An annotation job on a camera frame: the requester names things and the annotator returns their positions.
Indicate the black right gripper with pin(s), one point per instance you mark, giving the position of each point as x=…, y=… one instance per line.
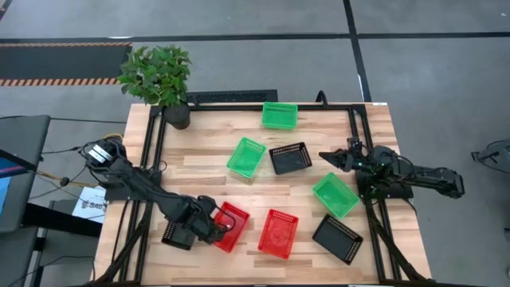
x=351, y=157

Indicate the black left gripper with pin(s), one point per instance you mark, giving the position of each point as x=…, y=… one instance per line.
x=201, y=221

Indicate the red plastic basket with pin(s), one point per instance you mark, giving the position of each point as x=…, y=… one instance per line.
x=278, y=234
x=238, y=223

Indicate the green plastic basket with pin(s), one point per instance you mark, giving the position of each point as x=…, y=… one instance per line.
x=279, y=115
x=335, y=195
x=246, y=157

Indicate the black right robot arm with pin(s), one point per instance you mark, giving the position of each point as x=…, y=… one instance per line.
x=430, y=179

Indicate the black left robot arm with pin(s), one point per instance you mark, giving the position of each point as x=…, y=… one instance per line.
x=139, y=187

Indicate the black plastic basket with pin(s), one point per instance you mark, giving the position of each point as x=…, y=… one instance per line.
x=177, y=238
x=337, y=239
x=290, y=158

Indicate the black plant pot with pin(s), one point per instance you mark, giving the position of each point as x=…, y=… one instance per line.
x=177, y=116

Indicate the white printed paper sheet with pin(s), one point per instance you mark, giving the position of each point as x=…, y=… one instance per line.
x=92, y=203

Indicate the green leafy plant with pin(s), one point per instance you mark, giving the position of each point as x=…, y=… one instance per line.
x=155, y=73

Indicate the monitor with blue screen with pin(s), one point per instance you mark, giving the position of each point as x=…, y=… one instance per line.
x=12, y=164

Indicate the grey side desk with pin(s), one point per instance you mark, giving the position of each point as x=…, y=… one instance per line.
x=22, y=133

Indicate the black hazard-striped floor mat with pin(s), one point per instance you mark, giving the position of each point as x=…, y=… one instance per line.
x=60, y=64

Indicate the black metal table frame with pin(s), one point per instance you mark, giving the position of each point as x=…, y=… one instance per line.
x=223, y=107

